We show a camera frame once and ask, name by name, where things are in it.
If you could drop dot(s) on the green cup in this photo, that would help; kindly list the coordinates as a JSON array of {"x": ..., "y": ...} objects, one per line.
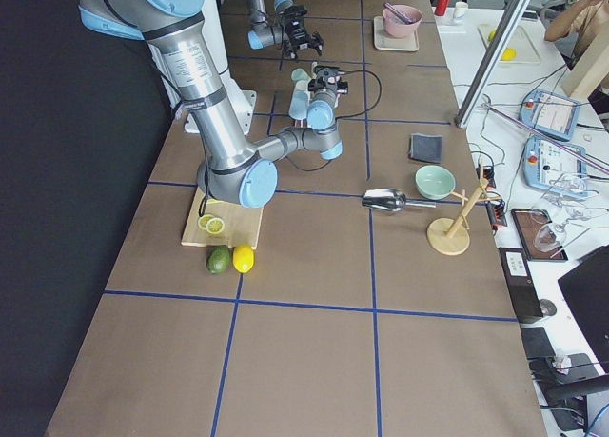
[{"x": 301, "y": 79}]

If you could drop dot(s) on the grey folded cloth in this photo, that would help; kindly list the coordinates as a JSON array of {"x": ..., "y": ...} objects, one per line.
[{"x": 425, "y": 148}]

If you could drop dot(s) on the teach pendant lower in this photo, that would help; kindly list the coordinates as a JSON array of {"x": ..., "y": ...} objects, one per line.
[{"x": 554, "y": 168}]

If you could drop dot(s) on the teach pendant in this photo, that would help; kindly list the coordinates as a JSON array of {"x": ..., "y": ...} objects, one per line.
[
  {"x": 552, "y": 114},
  {"x": 554, "y": 168}
]

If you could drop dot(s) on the wine glass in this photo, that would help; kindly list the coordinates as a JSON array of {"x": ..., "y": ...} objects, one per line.
[{"x": 551, "y": 235}]

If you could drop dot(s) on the beige tray with lemon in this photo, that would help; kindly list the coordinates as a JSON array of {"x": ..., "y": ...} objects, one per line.
[{"x": 520, "y": 46}]

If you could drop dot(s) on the yellow lemon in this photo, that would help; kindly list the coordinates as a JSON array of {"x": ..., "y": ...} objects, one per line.
[{"x": 243, "y": 258}]

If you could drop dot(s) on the lemon slice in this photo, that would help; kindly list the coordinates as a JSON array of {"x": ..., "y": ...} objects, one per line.
[
  {"x": 215, "y": 226},
  {"x": 203, "y": 220}
]

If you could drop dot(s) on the steel tongs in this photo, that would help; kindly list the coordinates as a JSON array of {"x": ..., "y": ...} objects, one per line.
[{"x": 402, "y": 16}]

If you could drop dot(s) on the wooden cutting board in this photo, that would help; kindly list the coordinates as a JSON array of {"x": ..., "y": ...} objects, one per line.
[{"x": 242, "y": 224}]

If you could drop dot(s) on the teach pendant upper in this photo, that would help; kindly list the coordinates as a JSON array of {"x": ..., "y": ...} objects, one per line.
[{"x": 552, "y": 114}]

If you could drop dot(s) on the white wire cup rack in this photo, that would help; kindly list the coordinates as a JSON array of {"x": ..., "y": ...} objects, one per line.
[{"x": 317, "y": 112}]

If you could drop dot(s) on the black laptop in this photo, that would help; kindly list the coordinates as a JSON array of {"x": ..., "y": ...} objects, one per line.
[{"x": 585, "y": 290}]

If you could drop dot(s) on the wooden mug tree stand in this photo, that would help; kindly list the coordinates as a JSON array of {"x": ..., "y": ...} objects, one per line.
[{"x": 450, "y": 236}]

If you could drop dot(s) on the white paper cup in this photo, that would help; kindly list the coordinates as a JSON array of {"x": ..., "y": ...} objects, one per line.
[{"x": 459, "y": 12}]

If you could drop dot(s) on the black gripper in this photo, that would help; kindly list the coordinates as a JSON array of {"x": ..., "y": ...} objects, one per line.
[
  {"x": 317, "y": 85},
  {"x": 300, "y": 33}
]

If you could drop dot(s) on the green avocado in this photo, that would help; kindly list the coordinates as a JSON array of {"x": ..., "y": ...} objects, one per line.
[{"x": 218, "y": 260}]

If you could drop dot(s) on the aluminium frame post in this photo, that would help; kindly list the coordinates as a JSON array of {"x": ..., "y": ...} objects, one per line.
[{"x": 505, "y": 28}]

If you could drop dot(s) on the green bowl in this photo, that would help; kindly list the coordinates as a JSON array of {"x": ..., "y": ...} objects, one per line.
[{"x": 434, "y": 182}]

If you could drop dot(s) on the pink bowl with ice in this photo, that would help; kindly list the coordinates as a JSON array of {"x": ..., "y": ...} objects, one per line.
[{"x": 395, "y": 26}]

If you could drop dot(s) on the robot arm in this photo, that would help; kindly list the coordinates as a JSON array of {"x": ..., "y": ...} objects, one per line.
[
  {"x": 266, "y": 30},
  {"x": 236, "y": 170}
]

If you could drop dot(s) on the steel scoop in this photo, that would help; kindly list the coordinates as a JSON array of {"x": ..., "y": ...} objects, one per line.
[{"x": 392, "y": 200}]

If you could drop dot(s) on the light blue cup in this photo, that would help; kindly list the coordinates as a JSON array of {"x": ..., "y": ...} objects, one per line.
[{"x": 299, "y": 103}]

